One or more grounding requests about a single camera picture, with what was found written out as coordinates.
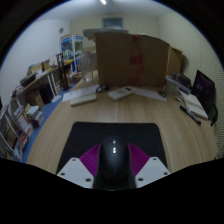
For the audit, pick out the clear plastic container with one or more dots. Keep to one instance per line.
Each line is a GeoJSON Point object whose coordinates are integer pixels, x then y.
{"type": "Point", "coordinates": [171, 88]}

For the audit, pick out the large brown cardboard box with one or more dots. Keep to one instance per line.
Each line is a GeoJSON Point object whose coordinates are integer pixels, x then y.
{"type": "Point", "coordinates": [120, 60]}

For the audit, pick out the ceiling tube light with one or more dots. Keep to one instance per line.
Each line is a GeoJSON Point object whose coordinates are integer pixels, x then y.
{"type": "Point", "coordinates": [103, 2]}

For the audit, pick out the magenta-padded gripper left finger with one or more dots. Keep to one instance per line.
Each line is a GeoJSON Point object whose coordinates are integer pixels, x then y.
{"type": "Point", "coordinates": [75, 173]}

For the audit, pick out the cluttered shelf unit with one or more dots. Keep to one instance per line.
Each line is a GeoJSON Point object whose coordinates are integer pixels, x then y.
{"type": "Point", "coordinates": [23, 113]}

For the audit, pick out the black mouse pad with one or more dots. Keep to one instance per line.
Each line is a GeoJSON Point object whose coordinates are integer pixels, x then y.
{"type": "Point", "coordinates": [86, 136]}

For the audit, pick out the round wall clock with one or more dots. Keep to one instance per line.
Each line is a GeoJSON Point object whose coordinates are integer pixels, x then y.
{"type": "Point", "coordinates": [61, 30]}

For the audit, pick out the black computer mouse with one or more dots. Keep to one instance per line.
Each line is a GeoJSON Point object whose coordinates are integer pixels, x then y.
{"type": "Point", "coordinates": [114, 166]}

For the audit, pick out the grey door with window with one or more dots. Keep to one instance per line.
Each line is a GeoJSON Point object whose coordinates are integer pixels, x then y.
{"type": "Point", "coordinates": [112, 22]}

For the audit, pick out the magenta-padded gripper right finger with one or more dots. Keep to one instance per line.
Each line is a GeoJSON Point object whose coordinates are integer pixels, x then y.
{"type": "Point", "coordinates": [151, 171]}

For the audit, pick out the long white remote control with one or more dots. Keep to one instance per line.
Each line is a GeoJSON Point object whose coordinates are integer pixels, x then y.
{"type": "Point", "coordinates": [83, 99]}

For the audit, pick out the tall brown cardboard box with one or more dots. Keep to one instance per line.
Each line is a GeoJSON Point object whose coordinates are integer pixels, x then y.
{"type": "Point", "coordinates": [175, 61]}

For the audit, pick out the black office chair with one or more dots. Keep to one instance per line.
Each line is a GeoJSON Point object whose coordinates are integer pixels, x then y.
{"type": "Point", "coordinates": [204, 90]}

